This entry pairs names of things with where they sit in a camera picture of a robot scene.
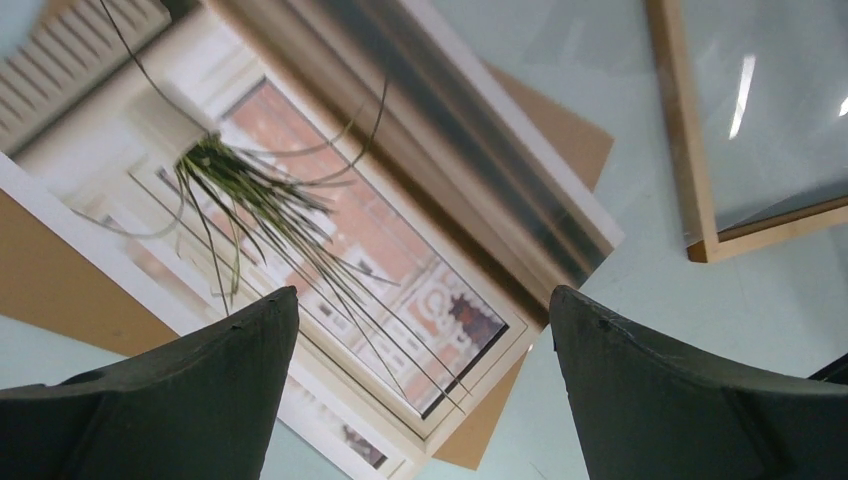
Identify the light wooden picture frame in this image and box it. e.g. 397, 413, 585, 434
643, 1, 847, 263

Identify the clear acrylic sheet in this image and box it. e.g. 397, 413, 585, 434
682, 1, 847, 229

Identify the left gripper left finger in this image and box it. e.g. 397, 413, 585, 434
1, 286, 299, 479

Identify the brown cardboard backing board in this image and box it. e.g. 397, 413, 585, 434
0, 0, 616, 473

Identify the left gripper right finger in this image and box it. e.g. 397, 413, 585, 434
549, 286, 847, 479

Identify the photo print of window plant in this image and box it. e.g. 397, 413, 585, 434
0, 0, 625, 480

